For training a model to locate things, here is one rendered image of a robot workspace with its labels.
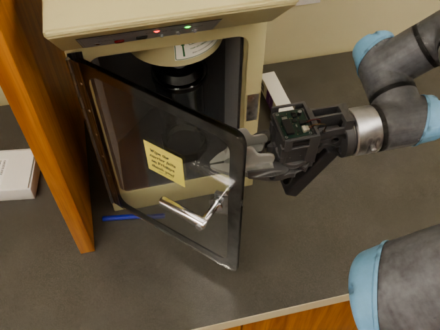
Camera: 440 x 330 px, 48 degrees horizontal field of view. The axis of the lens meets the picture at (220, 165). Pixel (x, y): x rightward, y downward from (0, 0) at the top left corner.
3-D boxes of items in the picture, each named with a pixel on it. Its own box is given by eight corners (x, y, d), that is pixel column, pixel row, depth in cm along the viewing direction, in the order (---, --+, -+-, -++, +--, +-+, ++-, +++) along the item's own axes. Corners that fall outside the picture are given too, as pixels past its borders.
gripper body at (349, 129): (266, 105, 73) (342, 93, 74) (262, 143, 79) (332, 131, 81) (281, 144, 68) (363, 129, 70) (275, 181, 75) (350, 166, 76)
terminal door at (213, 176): (116, 201, 105) (73, 54, 74) (238, 271, 95) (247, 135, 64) (114, 203, 105) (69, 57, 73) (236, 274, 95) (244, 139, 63)
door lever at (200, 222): (176, 186, 84) (175, 177, 82) (223, 211, 81) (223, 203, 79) (157, 209, 81) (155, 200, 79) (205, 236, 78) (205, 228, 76)
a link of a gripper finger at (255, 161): (211, 143, 70) (273, 132, 72) (211, 168, 75) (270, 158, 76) (216, 160, 69) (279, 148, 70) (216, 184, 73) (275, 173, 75)
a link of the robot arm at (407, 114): (415, 104, 83) (434, 149, 80) (354, 115, 82) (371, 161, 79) (437, 79, 76) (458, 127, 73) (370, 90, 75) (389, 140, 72)
